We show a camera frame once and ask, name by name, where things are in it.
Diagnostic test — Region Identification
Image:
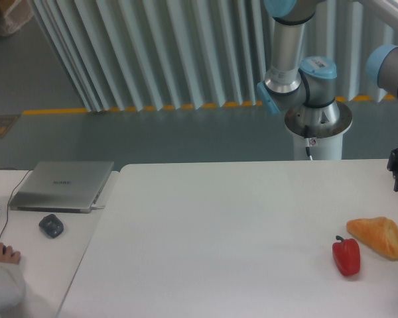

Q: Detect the black mouse cable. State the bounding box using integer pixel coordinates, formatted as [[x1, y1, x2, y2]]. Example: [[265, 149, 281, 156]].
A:
[[0, 168, 33, 245]]

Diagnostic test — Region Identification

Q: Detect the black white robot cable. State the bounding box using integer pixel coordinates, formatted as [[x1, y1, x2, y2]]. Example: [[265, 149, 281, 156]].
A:
[[303, 125, 315, 162]]

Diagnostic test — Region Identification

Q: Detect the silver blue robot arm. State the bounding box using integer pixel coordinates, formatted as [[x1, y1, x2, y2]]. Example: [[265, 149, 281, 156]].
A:
[[257, 1, 398, 191]]

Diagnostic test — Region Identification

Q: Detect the red bell pepper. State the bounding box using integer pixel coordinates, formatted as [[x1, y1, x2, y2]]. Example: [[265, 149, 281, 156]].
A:
[[332, 235, 361, 276]]

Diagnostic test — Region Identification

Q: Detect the triangular bread pastry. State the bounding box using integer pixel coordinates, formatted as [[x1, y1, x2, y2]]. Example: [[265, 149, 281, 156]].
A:
[[346, 217, 398, 260]]

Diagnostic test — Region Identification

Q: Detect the person's hand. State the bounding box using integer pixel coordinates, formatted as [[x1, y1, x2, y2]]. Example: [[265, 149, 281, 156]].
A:
[[0, 242, 21, 265]]

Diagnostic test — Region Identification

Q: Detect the white pleated curtain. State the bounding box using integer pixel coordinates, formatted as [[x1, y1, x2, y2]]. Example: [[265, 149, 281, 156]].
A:
[[30, 1, 398, 112]]

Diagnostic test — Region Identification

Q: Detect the dark earbuds case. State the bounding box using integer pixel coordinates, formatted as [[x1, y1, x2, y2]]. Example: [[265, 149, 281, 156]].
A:
[[38, 214, 64, 239]]

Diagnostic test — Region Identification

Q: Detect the silver closed laptop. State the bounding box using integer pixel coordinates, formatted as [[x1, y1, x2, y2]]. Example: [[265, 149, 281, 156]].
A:
[[9, 161, 114, 213]]

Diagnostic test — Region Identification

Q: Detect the grey sleeved forearm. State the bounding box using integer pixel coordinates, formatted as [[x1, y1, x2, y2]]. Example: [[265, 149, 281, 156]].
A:
[[0, 262, 26, 314]]

